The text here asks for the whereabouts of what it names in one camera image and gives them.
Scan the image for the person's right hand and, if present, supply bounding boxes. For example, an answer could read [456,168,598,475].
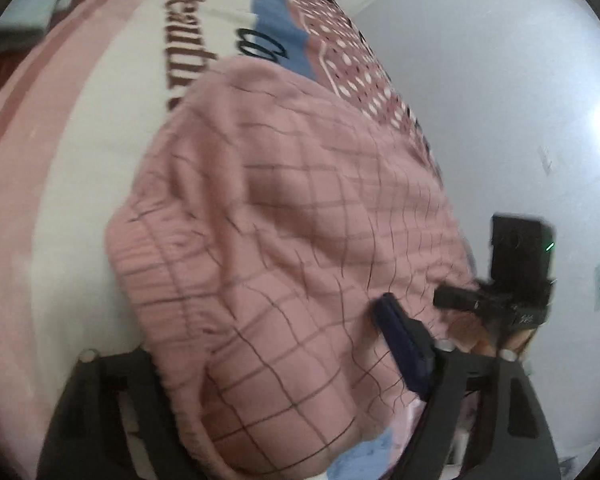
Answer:
[447,310,533,358]

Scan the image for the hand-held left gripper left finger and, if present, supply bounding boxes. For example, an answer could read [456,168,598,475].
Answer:
[37,347,203,480]

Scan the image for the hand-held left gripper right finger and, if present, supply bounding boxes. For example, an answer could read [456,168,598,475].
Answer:
[372,292,563,480]

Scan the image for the pink checked pants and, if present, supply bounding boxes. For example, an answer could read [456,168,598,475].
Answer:
[104,55,481,478]

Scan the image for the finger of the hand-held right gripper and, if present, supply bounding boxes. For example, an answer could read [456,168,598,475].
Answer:
[433,285,481,312]

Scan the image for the blue denim garment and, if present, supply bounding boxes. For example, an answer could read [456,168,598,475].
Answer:
[325,395,431,480]

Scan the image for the printed blanket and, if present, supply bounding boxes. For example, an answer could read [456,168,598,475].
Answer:
[0,0,446,480]

